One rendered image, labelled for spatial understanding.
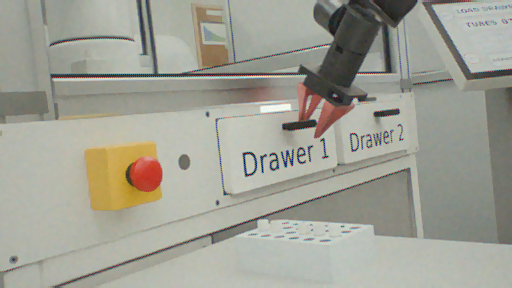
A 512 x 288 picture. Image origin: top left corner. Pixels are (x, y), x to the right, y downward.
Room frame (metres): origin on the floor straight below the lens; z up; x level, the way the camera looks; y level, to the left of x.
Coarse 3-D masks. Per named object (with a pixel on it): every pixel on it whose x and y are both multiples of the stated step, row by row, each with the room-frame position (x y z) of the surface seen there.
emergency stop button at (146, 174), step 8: (136, 160) 0.59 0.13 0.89; (144, 160) 0.59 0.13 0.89; (152, 160) 0.60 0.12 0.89; (136, 168) 0.58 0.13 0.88; (144, 168) 0.59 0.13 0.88; (152, 168) 0.60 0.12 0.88; (160, 168) 0.61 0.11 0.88; (136, 176) 0.58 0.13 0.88; (144, 176) 0.59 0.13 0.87; (152, 176) 0.59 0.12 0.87; (160, 176) 0.60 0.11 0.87; (136, 184) 0.59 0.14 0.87; (144, 184) 0.59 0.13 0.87; (152, 184) 0.59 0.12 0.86
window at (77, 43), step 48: (48, 0) 0.62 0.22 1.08; (96, 0) 0.67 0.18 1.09; (144, 0) 0.72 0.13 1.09; (192, 0) 0.79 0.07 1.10; (240, 0) 0.87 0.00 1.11; (288, 0) 0.98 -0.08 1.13; (48, 48) 0.61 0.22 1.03; (96, 48) 0.66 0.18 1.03; (144, 48) 0.72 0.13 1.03; (192, 48) 0.78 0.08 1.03; (240, 48) 0.86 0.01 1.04; (288, 48) 0.96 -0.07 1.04; (384, 48) 1.25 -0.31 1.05
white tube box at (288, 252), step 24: (240, 240) 0.58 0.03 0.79; (264, 240) 0.56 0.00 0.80; (288, 240) 0.54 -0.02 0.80; (312, 240) 0.53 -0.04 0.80; (336, 240) 0.52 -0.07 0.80; (360, 240) 0.55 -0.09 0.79; (240, 264) 0.58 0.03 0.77; (264, 264) 0.56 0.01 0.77; (288, 264) 0.54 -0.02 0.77; (312, 264) 0.52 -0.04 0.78; (336, 264) 0.51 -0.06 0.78; (360, 264) 0.54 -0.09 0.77
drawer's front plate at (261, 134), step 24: (240, 120) 0.80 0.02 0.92; (264, 120) 0.84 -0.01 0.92; (288, 120) 0.89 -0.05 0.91; (240, 144) 0.79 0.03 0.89; (264, 144) 0.84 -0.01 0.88; (288, 144) 0.88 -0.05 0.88; (312, 144) 0.94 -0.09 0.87; (240, 168) 0.79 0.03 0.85; (264, 168) 0.83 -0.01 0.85; (288, 168) 0.88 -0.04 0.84; (312, 168) 0.93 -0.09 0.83; (240, 192) 0.79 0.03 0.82
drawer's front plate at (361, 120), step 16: (352, 112) 1.05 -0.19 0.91; (368, 112) 1.10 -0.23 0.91; (400, 112) 1.21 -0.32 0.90; (336, 128) 1.02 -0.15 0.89; (352, 128) 1.05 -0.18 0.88; (368, 128) 1.10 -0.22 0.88; (384, 128) 1.15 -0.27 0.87; (400, 128) 1.21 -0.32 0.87; (336, 144) 1.02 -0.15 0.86; (352, 144) 1.04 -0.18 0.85; (368, 144) 1.09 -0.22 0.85; (384, 144) 1.14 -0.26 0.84; (400, 144) 1.20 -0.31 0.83; (352, 160) 1.04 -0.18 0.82
